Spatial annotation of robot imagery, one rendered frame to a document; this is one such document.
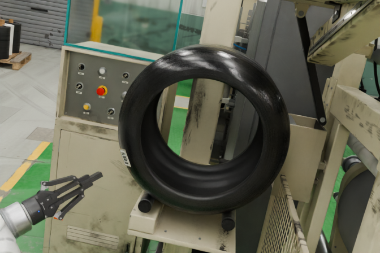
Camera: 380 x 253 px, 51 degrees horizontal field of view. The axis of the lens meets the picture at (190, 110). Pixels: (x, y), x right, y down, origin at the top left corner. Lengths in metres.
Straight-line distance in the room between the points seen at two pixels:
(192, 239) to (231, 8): 0.85
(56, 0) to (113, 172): 8.67
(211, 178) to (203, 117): 0.25
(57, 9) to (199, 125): 9.12
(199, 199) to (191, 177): 0.27
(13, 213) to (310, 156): 1.04
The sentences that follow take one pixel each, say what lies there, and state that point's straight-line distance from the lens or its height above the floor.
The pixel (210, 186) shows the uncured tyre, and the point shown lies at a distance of 1.54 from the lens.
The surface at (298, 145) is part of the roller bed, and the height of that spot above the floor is 1.12.
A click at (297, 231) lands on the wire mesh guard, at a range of 1.22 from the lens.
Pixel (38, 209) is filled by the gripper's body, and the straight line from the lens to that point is 1.21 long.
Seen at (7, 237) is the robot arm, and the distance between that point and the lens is 1.04.
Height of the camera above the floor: 1.55
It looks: 14 degrees down
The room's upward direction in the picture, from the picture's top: 10 degrees clockwise
